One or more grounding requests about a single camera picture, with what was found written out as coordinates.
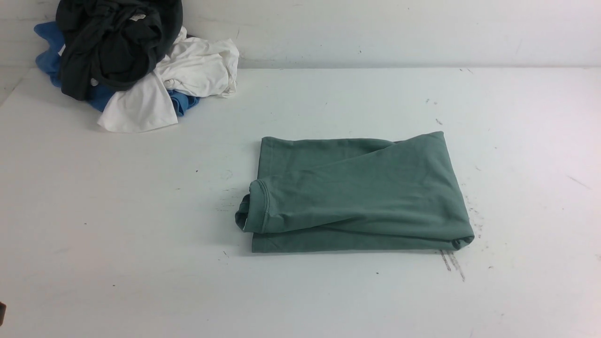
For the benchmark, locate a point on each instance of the green long sleeve shirt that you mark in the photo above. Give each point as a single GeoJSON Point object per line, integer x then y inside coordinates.
{"type": "Point", "coordinates": [355, 194]}

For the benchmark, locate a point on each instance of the black crumpled garment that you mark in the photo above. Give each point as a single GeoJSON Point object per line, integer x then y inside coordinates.
{"type": "Point", "coordinates": [114, 42]}

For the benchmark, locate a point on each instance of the blue crumpled garment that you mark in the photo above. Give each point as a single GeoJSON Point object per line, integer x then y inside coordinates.
{"type": "Point", "coordinates": [98, 95]}

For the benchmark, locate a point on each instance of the white crumpled garment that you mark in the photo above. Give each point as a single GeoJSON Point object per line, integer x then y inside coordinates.
{"type": "Point", "coordinates": [193, 68]}

